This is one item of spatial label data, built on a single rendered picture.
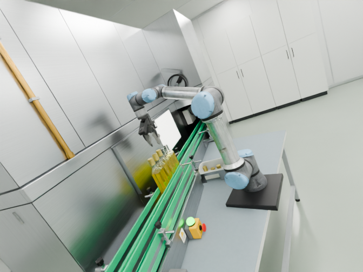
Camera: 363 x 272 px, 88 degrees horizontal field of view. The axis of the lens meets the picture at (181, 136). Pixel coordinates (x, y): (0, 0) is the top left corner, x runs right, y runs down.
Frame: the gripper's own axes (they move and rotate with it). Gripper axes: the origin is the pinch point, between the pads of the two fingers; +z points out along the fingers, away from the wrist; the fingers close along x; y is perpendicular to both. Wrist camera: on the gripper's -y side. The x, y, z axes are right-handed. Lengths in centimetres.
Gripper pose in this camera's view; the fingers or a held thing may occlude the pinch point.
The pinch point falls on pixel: (154, 144)
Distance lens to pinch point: 124.2
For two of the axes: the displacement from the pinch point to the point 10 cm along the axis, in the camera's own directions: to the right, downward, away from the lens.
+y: 2.6, -3.8, 8.9
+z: 4.0, 8.8, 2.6
